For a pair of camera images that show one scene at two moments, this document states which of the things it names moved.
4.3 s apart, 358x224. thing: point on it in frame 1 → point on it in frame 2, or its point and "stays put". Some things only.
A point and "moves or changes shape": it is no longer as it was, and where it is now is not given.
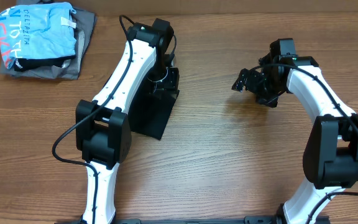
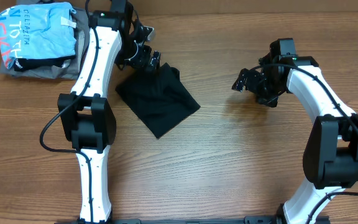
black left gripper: [172, 82] → [142, 61]
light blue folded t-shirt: [46, 30] stays put
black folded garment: [29, 64] stays put
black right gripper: [249, 80] stays put
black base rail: [248, 219] stays put
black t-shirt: [150, 112] moves or changes shape
